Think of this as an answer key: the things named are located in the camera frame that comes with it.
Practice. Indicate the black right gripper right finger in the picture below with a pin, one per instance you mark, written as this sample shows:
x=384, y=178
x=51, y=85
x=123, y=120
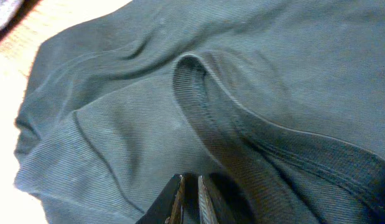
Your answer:
x=213, y=208

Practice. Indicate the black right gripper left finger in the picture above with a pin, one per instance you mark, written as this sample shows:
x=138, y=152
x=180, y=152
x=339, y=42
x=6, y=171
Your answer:
x=168, y=207

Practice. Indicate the black t-shirt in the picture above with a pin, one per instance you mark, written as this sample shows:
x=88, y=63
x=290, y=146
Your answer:
x=281, y=103

